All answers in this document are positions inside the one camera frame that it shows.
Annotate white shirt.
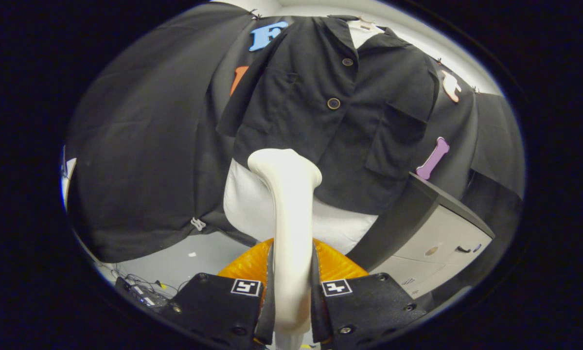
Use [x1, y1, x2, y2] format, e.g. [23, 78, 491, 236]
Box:
[223, 18, 385, 256]

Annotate black backdrop cloth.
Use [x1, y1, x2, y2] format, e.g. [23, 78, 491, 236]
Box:
[65, 2, 524, 312]

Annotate white garment steamer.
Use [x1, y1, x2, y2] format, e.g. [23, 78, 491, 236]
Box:
[247, 148, 323, 350]

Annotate grey cabinet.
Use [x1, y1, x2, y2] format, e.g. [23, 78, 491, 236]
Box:
[345, 171, 496, 299]

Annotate black suit jacket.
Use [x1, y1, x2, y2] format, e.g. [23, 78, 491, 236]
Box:
[216, 15, 440, 215]

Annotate black power strip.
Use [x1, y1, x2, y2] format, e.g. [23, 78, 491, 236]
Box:
[116, 277, 168, 308]

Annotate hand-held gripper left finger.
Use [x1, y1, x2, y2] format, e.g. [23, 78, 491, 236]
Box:
[167, 238, 276, 350]

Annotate black floor cables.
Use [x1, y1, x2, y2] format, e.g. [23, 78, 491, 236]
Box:
[97, 262, 190, 297]

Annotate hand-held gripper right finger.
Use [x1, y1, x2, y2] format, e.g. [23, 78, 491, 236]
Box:
[312, 238, 428, 350]

